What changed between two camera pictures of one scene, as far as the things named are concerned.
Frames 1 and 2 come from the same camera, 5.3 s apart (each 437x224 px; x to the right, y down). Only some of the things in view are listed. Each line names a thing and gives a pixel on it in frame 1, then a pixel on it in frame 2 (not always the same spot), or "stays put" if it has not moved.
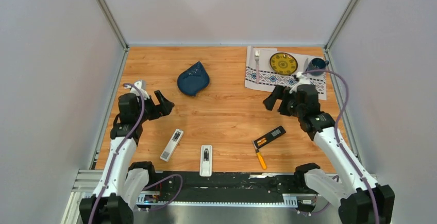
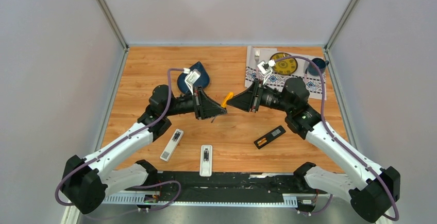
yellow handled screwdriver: [259, 157] to [224, 103]
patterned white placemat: [267, 69] stays put
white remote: [171, 144] stays put
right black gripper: [278, 93] to [246, 100]
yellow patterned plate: [283, 64] stays put
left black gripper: [163, 109] to [204, 107]
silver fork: [256, 56] stays put
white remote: [206, 160] stays put
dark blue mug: [317, 63] stays put
